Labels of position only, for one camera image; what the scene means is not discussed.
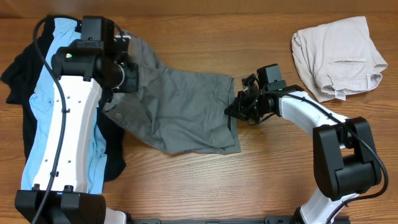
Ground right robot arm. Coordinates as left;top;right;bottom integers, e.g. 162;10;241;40
224;63;389;224

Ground light blue shirt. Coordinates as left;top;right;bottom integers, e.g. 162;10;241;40
21;18;107;194

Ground folded beige shorts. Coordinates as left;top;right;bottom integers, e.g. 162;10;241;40
291;16;387;102

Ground black shirt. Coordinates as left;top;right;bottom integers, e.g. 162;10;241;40
1;19;126;182

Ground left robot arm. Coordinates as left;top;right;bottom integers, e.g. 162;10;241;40
14;16;139;224

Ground grey shorts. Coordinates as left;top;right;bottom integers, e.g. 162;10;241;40
103;32;241;154

